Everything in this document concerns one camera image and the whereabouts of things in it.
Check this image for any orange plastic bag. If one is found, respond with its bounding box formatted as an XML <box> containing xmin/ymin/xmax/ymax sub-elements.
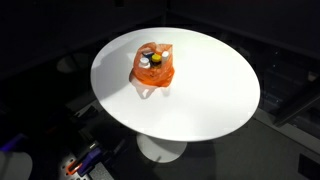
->
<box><xmin>129</xmin><ymin>42</ymin><xmax>176</xmax><ymax>89</ymax></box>

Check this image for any blue white box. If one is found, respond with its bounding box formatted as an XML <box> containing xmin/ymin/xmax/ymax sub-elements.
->
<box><xmin>142</xmin><ymin>49</ymin><xmax>155</xmax><ymax>59</ymax></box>

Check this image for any yellow capped bottle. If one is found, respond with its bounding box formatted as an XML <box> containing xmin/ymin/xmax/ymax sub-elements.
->
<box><xmin>150</xmin><ymin>53</ymin><xmax>163</xmax><ymax>69</ymax></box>

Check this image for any white capped bottle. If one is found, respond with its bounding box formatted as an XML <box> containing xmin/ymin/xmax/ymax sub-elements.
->
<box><xmin>139</xmin><ymin>57</ymin><xmax>151</xmax><ymax>70</ymax></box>
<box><xmin>161</xmin><ymin>50</ymin><xmax>170</xmax><ymax>63</ymax></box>

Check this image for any orange purple clamp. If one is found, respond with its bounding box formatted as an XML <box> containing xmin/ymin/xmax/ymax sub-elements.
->
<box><xmin>64</xmin><ymin>146</ymin><xmax>103</xmax><ymax>178</ymax></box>

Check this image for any dark diagonal beam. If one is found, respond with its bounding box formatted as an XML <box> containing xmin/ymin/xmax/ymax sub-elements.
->
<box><xmin>273</xmin><ymin>84</ymin><xmax>320</xmax><ymax>128</ymax></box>

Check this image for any white rounded object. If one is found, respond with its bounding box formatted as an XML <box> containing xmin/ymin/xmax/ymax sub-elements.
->
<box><xmin>0</xmin><ymin>151</ymin><xmax>34</xmax><ymax>180</ymax></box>

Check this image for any white table pedestal base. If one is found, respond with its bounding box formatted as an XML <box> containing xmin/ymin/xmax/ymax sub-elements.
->
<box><xmin>135</xmin><ymin>133</ymin><xmax>188</xmax><ymax>164</ymax></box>

